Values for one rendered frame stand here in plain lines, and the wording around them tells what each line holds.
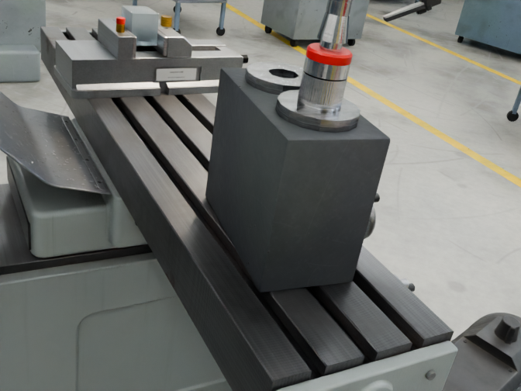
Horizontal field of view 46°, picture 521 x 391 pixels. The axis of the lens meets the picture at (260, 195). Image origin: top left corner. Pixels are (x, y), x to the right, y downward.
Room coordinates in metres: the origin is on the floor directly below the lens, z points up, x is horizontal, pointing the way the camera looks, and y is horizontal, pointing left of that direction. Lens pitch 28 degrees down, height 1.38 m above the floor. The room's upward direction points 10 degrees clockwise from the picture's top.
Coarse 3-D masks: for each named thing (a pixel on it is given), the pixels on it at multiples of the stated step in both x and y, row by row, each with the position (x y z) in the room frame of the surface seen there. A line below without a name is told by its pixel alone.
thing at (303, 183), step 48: (240, 96) 0.67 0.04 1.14; (288, 96) 0.63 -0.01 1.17; (240, 144) 0.65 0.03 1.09; (288, 144) 0.55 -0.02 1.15; (336, 144) 0.57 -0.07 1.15; (384, 144) 0.59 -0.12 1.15; (240, 192) 0.63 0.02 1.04; (288, 192) 0.55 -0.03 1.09; (336, 192) 0.57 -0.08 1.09; (240, 240) 0.61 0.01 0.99; (288, 240) 0.56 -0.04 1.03; (336, 240) 0.58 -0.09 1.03; (288, 288) 0.56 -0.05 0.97
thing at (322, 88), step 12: (312, 72) 0.61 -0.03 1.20; (324, 72) 0.60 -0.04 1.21; (336, 72) 0.60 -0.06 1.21; (348, 72) 0.62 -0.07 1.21; (300, 84) 0.62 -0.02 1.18; (312, 84) 0.61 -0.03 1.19; (324, 84) 0.60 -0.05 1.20; (336, 84) 0.61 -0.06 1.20; (300, 96) 0.62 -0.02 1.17; (312, 96) 0.60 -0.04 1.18; (324, 96) 0.60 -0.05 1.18; (336, 96) 0.61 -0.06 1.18; (312, 108) 0.60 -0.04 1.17; (324, 108) 0.60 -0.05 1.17; (336, 108) 0.61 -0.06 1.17
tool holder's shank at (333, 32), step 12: (336, 0) 0.61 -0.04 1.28; (348, 0) 0.62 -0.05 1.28; (336, 12) 0.61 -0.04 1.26; (348, 12) 0.62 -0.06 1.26; (324, 24) 0.62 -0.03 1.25; (336, 24) 0.61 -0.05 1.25; (348, 24) 0.62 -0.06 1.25; (324, 36) 0.61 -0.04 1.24; (336, 36) 0.61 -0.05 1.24; (324, 48) 0.62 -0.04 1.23; (336, 48) 0.62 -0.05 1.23
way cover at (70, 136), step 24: (0, 96) 1.02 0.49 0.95; (0, 120) 0.88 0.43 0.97; (24, 120) 1.00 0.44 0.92; (48, 120) 1.05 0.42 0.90; (0, 144) 0.77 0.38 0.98; (24, 144) 0.87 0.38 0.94; (48, 144) 0.94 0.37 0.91; (72, 144) 0.98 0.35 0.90; (48, 168) 0.84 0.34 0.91; (72, 168) 0.88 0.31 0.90; (96, 168) 0.91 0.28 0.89; (96, 192) 0.82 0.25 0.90
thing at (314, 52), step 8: (312, 48) 0.62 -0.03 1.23; (320, 48) 0.62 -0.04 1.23; (344, 48) 0.64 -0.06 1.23; (312, 56) 0.61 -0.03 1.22; (320, 56) 0.60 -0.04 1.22; (328, 56) 0.60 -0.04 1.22; (336, 56) 0.60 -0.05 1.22; (344, 56) 0.61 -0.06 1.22; (336, 64) 0.60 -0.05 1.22; (344, 64) 0.61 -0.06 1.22
